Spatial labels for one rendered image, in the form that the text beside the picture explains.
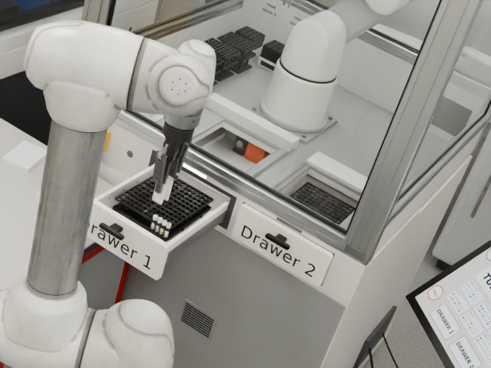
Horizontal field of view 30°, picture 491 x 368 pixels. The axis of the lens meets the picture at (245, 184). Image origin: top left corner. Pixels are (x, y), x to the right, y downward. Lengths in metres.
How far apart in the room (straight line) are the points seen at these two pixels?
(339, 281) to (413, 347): 1.36
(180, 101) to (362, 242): 0.98
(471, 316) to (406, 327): 1.66
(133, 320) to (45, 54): 0.57
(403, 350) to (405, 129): 1.68
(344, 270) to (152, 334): 0.76
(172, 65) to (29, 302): 0.58
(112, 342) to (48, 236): 0.26
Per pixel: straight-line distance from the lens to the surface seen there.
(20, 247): 2.45
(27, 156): 2.77
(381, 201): 2.32
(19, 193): 2.64
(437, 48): 2.15
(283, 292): 2.58
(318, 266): 2.46
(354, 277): 2.45
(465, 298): 2.27
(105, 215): 2.35
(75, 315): 1.87
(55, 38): 1.60
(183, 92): 1.54
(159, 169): 2.26
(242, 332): 2.73
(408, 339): 3.83
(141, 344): 1.85
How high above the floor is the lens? 2.29
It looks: 32 degrees down
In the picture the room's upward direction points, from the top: 18 degrees clockwise
